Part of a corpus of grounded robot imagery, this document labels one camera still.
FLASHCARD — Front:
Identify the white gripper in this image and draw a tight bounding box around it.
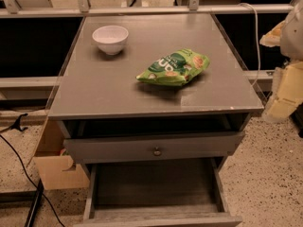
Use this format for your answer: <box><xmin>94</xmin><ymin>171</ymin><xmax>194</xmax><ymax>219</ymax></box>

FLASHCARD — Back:
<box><xmin>259</xmin><ymin>0</ymin><xmax>303</xmax><ymax>123</ymax></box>

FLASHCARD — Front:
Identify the green rice chip bag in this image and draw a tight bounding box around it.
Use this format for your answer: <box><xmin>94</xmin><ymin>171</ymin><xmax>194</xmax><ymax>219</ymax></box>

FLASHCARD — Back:
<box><xmin>136</xmin><ymin>49</ymin><xmax>210</xmax><ymax>86</ymax></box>

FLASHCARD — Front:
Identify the grey top drawer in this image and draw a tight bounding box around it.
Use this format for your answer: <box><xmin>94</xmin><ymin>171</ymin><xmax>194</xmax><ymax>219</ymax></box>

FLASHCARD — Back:
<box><xmin>63</xmin><ymin>131</ymin><xmax>244</xmax><ymax>164</ymax></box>

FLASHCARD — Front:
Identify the grey wooden drawer cabinet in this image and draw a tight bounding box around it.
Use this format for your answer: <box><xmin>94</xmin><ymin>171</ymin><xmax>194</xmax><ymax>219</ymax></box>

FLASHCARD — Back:
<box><xmin>49</xmin><ymin>14</ymin><xmax>262</xmax><ymax>167</ymax></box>

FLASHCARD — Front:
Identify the round metal drawer knob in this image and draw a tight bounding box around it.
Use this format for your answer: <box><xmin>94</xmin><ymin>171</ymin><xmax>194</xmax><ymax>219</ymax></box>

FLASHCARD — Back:
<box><xmin>153</xmin><ymin>148</ymin><xmax>162</xmax><ymax>156</ymax></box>

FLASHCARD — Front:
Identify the grey open middle drawer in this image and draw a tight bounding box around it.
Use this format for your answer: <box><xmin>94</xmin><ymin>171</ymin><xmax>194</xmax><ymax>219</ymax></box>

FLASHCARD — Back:
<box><xmin>74</xmin><ymin>158</ymin><xmax>242</xmax><ymax>227</ymax></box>

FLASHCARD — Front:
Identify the white ceramic bowl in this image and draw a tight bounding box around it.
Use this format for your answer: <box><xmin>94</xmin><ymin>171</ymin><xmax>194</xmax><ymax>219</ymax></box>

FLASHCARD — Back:
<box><xmin>92</xmin><ymin>26</ymin><xmax>129</xmax><ymax>55</ymax></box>

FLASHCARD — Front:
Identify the cardboard box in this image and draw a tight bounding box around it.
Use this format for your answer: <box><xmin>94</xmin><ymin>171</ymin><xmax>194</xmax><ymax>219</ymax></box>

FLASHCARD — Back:
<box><xmin>33</xmin><ymin>120</ymin><xmax>89</xmax><ymax>190</ymax></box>

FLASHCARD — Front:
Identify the black clamp on floor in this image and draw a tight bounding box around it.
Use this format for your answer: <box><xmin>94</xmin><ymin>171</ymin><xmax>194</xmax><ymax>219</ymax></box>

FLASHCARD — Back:
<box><xmin>0</xmin><ymin>113</ymin><xmax>27</xmax><ymax>134</ymax></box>

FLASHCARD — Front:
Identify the white hanging cable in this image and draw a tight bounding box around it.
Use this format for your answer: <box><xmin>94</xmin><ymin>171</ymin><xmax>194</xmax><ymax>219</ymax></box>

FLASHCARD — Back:
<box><xmin>238</xmin><ymin>2</ymin><xmax>262</xmax><ymax>88</ymax></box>

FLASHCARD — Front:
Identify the metal railing frame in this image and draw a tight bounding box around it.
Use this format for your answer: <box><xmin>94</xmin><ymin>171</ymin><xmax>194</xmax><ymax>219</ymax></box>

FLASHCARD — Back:
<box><xmin>0</xmin><ymin>0</ymin><xmax>303</xmax><ymax>93</ymax></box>

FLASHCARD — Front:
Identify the black floor cable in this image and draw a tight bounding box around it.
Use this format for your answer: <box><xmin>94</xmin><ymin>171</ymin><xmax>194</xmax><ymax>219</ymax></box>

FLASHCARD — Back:
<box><xmin>0</xmin><ymin>133</ymin><xmax>66</xmax><ymax>227</ymax></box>

